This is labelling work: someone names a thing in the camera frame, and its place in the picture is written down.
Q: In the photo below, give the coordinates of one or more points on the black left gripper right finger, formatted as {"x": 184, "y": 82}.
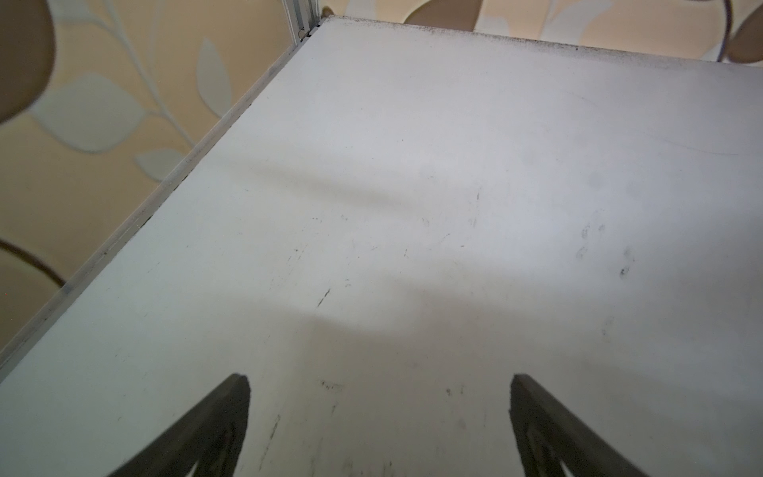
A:
{"x": 553, "y": 441}

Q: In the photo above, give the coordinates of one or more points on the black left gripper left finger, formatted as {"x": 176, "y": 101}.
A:
{"x": 206, "y": 441}

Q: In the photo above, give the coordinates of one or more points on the aluminium frame post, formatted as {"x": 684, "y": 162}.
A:
{"x": 303, "y": 16}

